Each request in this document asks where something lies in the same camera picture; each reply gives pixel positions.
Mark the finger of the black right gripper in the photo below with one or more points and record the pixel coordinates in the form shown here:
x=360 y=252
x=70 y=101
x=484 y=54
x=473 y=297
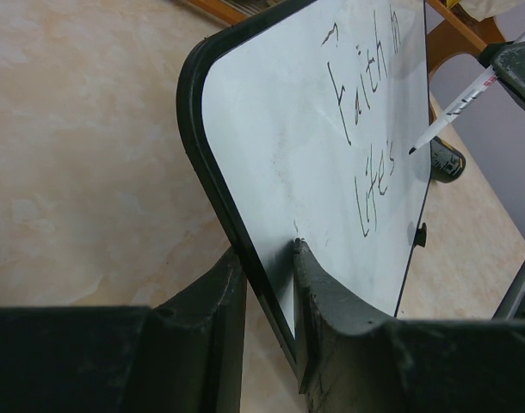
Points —
x=507 y=59

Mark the black yellow drink can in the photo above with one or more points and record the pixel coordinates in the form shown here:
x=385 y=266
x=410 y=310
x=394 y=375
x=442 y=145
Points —
x=447 y=163

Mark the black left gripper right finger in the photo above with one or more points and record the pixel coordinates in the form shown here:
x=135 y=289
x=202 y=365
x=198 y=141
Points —
x=351 y=357

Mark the white paper bag right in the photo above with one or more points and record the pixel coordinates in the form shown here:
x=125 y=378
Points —
x=482 y=9

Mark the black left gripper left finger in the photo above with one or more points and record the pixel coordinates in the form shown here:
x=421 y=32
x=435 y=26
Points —
x=184 y=355

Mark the black white marker pen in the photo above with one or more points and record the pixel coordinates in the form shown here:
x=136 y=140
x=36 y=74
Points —
x=455 y=108

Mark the white whiteboard black frame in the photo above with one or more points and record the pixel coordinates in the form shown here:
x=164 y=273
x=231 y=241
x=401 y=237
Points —
x=299 y=123

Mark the orange wooden shelf rack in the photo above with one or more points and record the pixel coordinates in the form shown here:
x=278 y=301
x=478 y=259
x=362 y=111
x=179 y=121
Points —
x=458 y=33

